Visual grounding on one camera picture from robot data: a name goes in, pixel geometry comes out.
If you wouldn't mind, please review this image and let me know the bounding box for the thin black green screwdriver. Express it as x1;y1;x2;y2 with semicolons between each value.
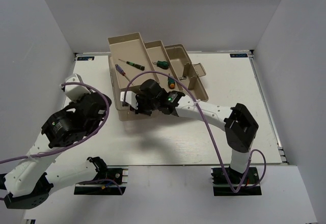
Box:
119;59;145;71

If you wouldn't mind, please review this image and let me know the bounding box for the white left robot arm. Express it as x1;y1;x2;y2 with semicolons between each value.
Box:
1;93;112;210

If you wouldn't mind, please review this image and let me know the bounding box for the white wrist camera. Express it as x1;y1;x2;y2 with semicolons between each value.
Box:
61;73;91;102
120;91;138;110

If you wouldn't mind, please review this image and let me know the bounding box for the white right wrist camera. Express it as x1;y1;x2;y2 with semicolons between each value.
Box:
120;91;138;110

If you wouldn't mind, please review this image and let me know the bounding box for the blue red handled screwdriver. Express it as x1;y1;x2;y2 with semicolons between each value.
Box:
115;64;130;82

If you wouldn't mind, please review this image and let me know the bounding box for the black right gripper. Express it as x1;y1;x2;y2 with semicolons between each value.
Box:
131;94;160;116

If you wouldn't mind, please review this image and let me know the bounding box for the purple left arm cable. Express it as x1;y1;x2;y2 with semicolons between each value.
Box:
0;81;123;199

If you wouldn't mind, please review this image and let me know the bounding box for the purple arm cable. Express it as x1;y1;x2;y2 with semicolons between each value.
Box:
126;71;267;193
0;81;123;199

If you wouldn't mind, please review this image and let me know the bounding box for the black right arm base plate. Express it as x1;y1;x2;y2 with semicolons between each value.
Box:
210;167;262;197

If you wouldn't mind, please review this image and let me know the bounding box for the beige toolbox with clear lid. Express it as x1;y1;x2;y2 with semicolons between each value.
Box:
108;33;209;121

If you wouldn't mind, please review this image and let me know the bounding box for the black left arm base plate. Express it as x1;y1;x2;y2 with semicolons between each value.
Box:
74;166;128;196

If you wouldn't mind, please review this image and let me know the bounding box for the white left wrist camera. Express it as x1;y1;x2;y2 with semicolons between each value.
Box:
61;73;91;102

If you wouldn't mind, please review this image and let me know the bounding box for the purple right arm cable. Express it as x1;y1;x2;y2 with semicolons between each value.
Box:
126;71;267;193

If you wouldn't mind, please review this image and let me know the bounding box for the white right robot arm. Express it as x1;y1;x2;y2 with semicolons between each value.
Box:
126;79;259;183

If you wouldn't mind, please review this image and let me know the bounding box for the stubby green orange screwdriver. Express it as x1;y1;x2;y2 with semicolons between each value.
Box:
168;74;176;89

